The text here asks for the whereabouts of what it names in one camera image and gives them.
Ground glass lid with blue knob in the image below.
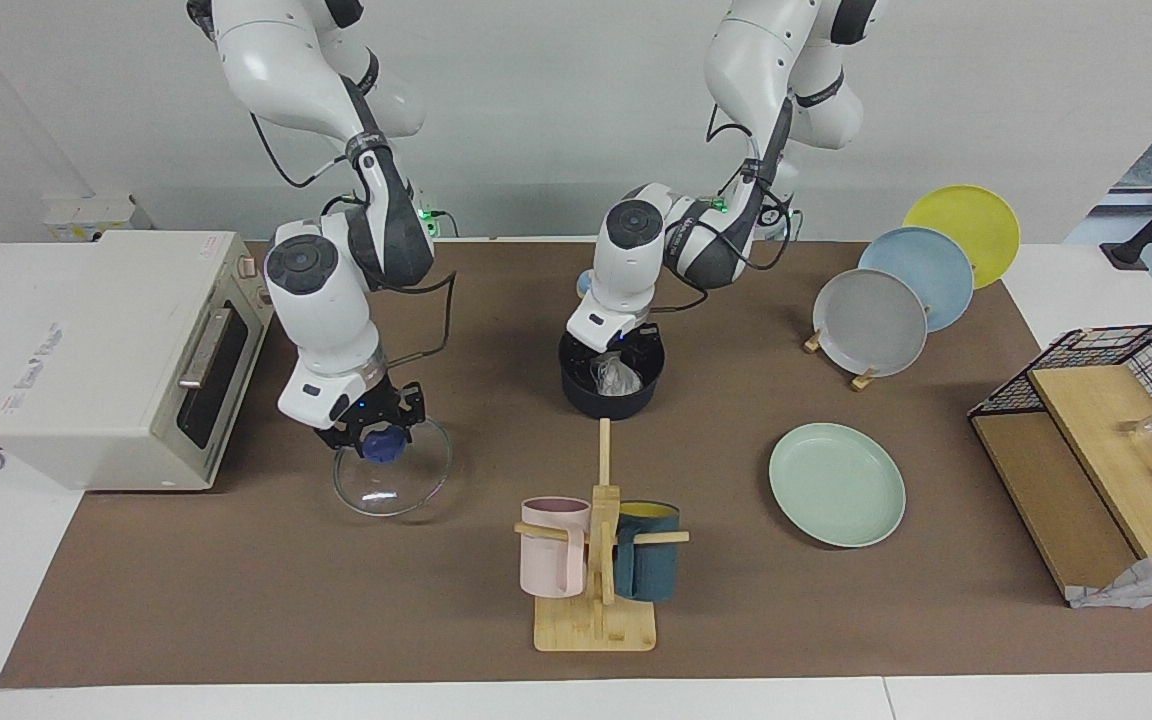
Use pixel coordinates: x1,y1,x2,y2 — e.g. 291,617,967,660
333,414,453,518

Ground blue plate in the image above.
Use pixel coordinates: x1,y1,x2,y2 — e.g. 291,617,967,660
858,227,975,333

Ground yellow plate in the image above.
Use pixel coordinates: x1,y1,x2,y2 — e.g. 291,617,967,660
903,185,1021,291

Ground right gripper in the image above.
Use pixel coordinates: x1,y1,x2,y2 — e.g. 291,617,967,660
315,379,428,454

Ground white vermicelli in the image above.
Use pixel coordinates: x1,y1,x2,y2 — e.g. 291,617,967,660
591,352,643,395

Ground green plate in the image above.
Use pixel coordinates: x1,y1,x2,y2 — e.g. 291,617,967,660
769,423,907,549

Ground black pot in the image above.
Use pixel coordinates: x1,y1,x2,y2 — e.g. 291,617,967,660
559,328,665,420

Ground dark blue mug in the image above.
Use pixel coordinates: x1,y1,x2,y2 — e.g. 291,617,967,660
614,501,681,603

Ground wooden mug stand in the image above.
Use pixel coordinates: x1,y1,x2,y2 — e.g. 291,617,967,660
514,418,689,653

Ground pink mug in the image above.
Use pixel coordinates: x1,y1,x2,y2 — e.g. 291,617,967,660
519,497,592,599

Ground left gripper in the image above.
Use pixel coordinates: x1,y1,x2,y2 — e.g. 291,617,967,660
593,322,664,365

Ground white toaster oven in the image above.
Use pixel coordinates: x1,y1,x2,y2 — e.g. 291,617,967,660
0,231,275,492

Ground wooden plate rack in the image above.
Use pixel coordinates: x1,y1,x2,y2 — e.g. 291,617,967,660
804,300,933,391

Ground white power strip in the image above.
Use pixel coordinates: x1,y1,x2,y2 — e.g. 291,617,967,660
41,195,137,242

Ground grey plate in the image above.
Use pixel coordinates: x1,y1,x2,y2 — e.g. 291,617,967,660
813,268,928,377

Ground grey cloth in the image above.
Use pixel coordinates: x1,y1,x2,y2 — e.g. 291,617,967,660
1066,543,1152,609

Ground wire rack with wooden shelves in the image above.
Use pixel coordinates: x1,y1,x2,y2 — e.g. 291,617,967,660
968,323,1152,601

